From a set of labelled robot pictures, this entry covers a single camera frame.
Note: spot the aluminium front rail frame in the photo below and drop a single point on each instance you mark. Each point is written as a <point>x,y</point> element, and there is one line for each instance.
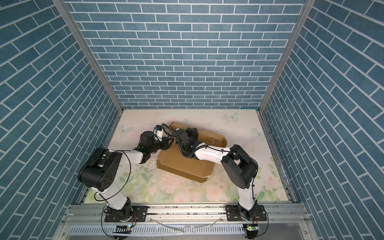
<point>286,221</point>

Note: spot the aluminium corner post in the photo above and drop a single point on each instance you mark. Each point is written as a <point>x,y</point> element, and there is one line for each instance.
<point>76,32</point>
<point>304,14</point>

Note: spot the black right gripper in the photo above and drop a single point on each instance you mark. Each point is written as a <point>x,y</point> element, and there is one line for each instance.
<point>193,132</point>

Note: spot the aluminium right corner post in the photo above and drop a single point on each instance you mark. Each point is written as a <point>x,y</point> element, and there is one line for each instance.
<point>304,14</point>

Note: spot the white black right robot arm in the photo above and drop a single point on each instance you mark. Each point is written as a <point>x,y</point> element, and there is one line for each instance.
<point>239,166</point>

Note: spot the brown cardboard paper box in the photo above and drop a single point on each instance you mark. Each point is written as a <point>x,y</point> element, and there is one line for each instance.
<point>196,169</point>

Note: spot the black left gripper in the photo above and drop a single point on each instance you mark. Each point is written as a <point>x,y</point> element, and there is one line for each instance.
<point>164,143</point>

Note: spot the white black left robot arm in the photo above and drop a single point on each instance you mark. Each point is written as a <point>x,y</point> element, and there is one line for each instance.
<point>99,171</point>

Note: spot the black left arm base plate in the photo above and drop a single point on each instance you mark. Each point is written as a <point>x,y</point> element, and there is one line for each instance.
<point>131,214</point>

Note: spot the aluminium left corner post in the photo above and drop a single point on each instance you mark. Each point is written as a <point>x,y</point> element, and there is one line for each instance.
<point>76,32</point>

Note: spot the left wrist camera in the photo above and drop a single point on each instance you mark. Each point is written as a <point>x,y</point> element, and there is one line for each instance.
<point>158,130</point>

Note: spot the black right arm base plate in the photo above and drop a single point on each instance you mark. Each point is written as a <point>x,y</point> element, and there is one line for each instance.
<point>237,213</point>

